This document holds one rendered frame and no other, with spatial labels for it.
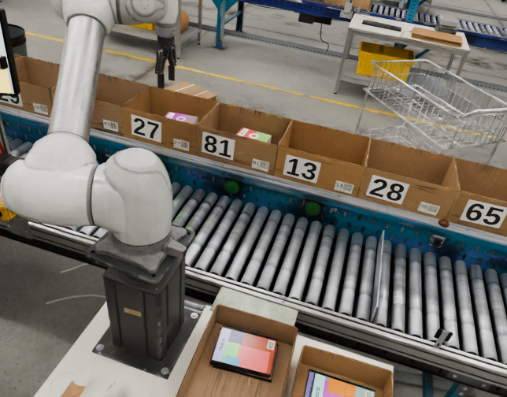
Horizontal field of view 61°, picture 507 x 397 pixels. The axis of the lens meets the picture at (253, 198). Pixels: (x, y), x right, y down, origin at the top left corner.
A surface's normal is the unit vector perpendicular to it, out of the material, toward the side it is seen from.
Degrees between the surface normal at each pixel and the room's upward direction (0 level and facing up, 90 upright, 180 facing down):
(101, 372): 0
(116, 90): 89
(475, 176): 90
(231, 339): 0
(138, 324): 90
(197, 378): 0
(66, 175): 22
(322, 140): 89
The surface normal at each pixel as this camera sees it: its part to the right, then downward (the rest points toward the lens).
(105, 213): 0.02, 0.55
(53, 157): 0.15, -0.40
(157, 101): -0.28, 0.55
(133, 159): 0.22, -0.80
